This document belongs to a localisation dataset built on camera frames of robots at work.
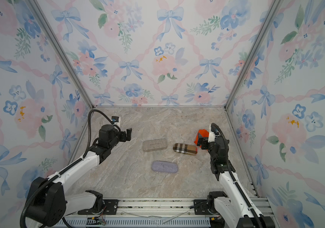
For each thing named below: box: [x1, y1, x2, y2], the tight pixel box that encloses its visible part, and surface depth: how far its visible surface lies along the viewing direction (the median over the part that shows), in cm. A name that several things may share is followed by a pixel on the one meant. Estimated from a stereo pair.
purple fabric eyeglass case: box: [151, 160, 179, 173], surface depth 87 cm
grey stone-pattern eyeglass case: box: [142, 138, 168, 152], surface depth 97 cm
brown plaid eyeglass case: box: [172, 142, 198, 156], surface depth 94 cm
